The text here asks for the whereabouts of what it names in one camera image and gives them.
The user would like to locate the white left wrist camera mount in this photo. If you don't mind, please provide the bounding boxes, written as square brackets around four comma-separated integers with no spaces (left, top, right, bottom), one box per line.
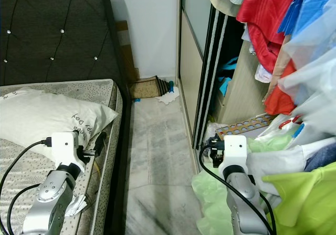
[50,131,81,170]

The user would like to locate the orange red cloth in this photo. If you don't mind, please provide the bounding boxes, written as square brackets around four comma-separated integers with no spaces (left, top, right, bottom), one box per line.
[264,59,298,116]

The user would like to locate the black bed frame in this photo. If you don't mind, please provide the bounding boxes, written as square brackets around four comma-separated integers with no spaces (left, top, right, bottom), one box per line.
[110,80,134,235]

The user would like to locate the white paper wrapper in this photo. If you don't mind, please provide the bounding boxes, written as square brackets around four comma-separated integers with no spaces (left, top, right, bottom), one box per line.
[66,196,88,218]

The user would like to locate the blue hanging garment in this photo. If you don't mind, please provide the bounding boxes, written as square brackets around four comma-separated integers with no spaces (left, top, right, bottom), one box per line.
[277,0,336,40]

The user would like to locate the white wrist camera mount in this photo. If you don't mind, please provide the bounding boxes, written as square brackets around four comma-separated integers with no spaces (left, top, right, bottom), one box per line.
[50,131,81,170]
[222,135,248,176]

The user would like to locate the dark blue jeans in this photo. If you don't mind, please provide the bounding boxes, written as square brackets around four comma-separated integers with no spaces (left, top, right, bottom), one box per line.
[304,143,336,173]

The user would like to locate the brown woven mat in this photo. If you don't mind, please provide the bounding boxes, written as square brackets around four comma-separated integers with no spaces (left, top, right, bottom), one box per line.
[129,76,171,100]

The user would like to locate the light green plastic bag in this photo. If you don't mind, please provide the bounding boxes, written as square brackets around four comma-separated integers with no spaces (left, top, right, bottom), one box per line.
[192,137,268,235]

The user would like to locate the grey quilted mattress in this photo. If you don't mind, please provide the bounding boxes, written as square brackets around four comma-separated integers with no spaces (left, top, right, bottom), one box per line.
[0,80,124,235]

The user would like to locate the teal folded clothes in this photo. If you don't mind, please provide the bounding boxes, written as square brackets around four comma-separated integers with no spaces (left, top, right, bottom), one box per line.
[220,56,240,97]

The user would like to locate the white printed pillow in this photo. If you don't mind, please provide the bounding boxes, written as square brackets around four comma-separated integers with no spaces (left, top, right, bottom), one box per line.
[0,89,119,165]

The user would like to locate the white hanging garment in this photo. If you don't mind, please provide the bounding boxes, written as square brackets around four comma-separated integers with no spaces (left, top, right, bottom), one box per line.
[255,64,274,84]

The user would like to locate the clear plastic bag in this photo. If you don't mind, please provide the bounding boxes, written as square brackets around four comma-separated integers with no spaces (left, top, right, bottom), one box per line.
[276,19,336,141]

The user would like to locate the small white rag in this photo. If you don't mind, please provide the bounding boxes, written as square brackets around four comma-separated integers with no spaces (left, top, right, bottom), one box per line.
[157,90,182,106]

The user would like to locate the cardboard board with coloured dots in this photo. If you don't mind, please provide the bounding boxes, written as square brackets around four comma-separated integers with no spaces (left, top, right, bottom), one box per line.
[215,113,276,140]

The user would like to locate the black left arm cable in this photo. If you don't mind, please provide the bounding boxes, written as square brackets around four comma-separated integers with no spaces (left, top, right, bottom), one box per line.
[0,137,53,235]

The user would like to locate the black tufted headboard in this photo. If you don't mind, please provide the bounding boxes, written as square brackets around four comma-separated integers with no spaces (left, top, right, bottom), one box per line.
[0,0,127,88]

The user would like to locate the red hanging garment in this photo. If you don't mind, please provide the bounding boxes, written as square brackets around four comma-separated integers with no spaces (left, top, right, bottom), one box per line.
[236,0,306,74]

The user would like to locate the lime green cloth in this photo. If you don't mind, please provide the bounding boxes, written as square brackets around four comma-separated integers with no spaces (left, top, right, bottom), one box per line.
[262,161,336,235]

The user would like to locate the red plastic handle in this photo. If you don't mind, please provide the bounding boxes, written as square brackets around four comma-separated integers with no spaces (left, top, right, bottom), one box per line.
[278,116,301,130]

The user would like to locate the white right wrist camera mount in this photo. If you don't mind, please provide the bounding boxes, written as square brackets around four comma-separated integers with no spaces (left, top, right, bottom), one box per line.
[222,135,248,176]

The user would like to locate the white crumpled cloth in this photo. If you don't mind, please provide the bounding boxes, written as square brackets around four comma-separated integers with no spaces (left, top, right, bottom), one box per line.
[246,138,336,193]

